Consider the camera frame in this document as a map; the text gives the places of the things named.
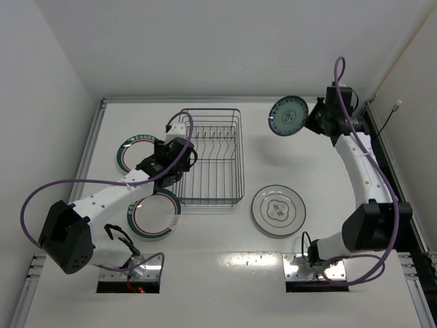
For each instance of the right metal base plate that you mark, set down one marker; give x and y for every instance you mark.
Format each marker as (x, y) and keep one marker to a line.
(297, 269)

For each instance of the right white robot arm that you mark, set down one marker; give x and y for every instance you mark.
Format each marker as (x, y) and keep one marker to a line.
(378, 216)

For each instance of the far green red rimmed plate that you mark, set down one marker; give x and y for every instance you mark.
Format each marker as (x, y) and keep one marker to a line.
(134, 150)

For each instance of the metal wire dish rack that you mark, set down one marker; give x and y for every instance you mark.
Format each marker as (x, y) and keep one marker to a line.
(217, 178)

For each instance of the small blue patterned plate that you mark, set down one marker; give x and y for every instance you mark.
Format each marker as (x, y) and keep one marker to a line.
(288, 115)

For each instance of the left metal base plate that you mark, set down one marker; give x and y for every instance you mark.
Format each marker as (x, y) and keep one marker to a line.
(148, 271)

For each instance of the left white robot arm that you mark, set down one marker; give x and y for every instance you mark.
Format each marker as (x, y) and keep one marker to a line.
(68, 234)

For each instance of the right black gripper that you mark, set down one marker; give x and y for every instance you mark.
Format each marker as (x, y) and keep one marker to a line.
(316, 114)

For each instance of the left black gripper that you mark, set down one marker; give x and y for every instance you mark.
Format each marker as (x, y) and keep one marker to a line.
(169, 175)

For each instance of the near green red rimmed plate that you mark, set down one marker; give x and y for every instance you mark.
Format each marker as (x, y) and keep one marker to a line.
(154, 217)

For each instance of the green red rimmed plate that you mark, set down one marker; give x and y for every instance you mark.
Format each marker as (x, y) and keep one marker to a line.
(154, 217)
(134, 150)

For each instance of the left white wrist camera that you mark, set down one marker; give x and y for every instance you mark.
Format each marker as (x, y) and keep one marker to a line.
(174, 130)

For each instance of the white grey rimmed plate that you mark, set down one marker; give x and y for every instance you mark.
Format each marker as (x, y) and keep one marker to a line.
(278, 210)

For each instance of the metal base plate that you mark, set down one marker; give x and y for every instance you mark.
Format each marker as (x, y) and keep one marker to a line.
(148, 271)
(297, 269)

